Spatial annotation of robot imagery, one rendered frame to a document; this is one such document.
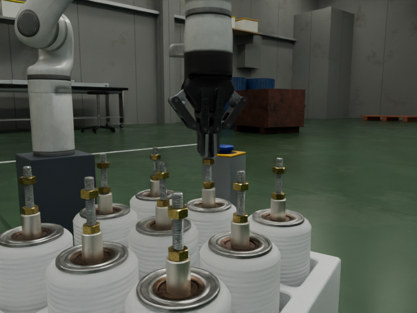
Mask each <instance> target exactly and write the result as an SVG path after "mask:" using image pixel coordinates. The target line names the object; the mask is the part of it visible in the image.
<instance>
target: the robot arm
mask: <svg viewBox="0 0 417 313"><path fill-rule="evenodd" d="M72 1H73V0H26V2H25V3H24V4H23V6H22V7H21V8H20V10H19V11H18V13H17V15H16V19H15V24H14V30H15V33H16V35H17V38H18V39H19V40H20V41H21V42H22V43H24V44H25V45H28V46H30V47H34V48H38V61H37V62H36V64H34V65H32V66H30V67H28V68H27V79H28V80H27V84H28V93H29V108H30V124H31V133H32V150H33V156H35V157H60V156H67V155H72V154H75V146H74V124H73V102H72V92H71V73H72V70H73V67H74V37H73V28H72V26H71V22H70V21H69V19H68V18H67V17H66V16H65V15H64V14H63V13H64V11H65V10H66V8H67V7H68V6H69V5H70V4H71V2H72ZM185 13H186V21H185V28H184V43H180V44H171V45H170V46H169V57H175V58H184V82H183V84H182V87H181V89H182V90H181V91H179V92H178V93H177V94H176V95H175V96H171V97H169V98H168V103H169V104H170V105H171V107H172V108H173V109H174V111H175V112H176V114H177V115H178V116H179V118H180V119H181V120H182V122H183V123H184V125H185V126H186V127H187V128H188V129H192V130H194V131H196V132H197V151H198V153H200V156H201V157H203V158H208V157H209V150H210V151H211V157H217V153H219V151H220V132H221V131H222V130H224V129H229V128H230V127H231V126H232V124H233V123H234V121H235V120H236V118H237V117H238V115H239V113H240V112H241V110H242V109H243V108H244V106H245V104H246V103H247V98H246V97H241V96H240V95H239V94H238V93H237V92H235V87H234V84H233V82H232V74H233V30H232V24H231V0H185ZM185 98H187V100H188V101H189V102H190V104H191V106H192V107H193V108H194V115H195V120H196V121H195V120H194V118H193V117H192V116H191V114H190V112H189V111H188V110H187V108H186V107H185V105H186V99H185ZM229 99H230V101H229V104H230V106H229V108H228V109H227V110H226V112H225V114H224V115H223V108H224V107H225V105H226V103H227V102H228V100H229ZM208 131H209V133H208Z"/></svg>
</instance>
